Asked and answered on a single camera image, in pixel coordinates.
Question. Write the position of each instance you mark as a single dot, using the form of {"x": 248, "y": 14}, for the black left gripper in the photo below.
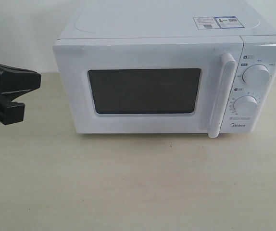
{"x": 15, "y": 82}

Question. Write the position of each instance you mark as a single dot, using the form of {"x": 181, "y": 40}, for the white microwave door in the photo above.
{"x": 148, "y": 85}

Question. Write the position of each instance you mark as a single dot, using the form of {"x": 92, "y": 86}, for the white Midea microwave oven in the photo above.
{"x": 111, "y": 19}

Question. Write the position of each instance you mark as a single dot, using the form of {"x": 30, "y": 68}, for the warning label sticker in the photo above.
{"x": 219, "y": 22}

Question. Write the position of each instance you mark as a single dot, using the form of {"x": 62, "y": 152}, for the lower white timer knob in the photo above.
{"x": 245, "y": 105}

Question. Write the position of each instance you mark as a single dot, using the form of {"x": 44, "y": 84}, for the upper white power knob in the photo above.
{"x": 256, "y": 75}

